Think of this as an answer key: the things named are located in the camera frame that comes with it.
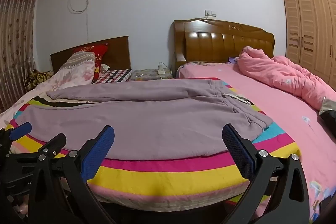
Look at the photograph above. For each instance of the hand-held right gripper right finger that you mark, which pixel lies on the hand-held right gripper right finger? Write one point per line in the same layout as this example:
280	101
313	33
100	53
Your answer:
237	151

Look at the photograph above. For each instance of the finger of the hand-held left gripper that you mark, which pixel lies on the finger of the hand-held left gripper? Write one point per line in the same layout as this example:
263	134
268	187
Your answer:
53	144
21	130

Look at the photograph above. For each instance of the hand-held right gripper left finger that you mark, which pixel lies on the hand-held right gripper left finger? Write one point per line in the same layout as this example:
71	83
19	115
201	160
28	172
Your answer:
98	153

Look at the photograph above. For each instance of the lilac pants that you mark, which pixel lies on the lilac pants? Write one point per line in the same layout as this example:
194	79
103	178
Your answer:
157	119

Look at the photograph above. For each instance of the tiger print blanket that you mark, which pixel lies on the tiger print blanket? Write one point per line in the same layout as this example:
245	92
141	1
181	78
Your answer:
36	78

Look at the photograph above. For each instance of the rainbow striped blanket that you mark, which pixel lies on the rainbow striped blanket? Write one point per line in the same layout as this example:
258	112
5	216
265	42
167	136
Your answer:
157	179

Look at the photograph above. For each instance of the folded floral pink quilt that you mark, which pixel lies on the folded floral pink quilt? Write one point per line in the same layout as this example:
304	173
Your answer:
76	71

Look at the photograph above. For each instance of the checked cloth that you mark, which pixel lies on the checked cloth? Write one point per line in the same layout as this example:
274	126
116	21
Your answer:
115	75

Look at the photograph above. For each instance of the brown patterned curtain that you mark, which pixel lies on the brown patterned curtain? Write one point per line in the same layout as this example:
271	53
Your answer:
18	43

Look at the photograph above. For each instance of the nightstand with floral cover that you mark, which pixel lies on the nightstand with floral cover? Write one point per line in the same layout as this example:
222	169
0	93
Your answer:
144	75

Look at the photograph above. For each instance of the small purple cloth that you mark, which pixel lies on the small purple cloth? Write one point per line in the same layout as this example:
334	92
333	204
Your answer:
232	59

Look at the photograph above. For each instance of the red floral pillow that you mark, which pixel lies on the red floral pillow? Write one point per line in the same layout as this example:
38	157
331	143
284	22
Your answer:
101	56

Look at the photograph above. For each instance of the dark jacket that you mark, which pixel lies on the dark jacket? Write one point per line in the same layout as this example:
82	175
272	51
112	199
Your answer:
329	116

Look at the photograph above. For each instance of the white power strip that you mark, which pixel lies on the white power strip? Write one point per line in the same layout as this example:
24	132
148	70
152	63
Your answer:
161	71

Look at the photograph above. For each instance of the plain dark wooden headboard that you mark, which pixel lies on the plain dark wooden headboard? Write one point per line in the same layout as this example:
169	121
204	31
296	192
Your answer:
118	50

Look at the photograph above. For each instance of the padded brown wooden headboard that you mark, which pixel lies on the padded brown wooden headboard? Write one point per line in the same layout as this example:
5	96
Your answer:
210	43

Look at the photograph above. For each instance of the light wooden wardrobe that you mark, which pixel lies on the light wooden wardrobe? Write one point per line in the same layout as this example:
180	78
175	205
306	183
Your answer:
309	29

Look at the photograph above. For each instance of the air conditioner pipe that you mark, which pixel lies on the air conditioner pipe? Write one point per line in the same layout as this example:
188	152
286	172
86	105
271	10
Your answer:
88	3

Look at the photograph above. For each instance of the white wall socket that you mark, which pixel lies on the white wall socket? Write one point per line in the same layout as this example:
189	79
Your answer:
210	13

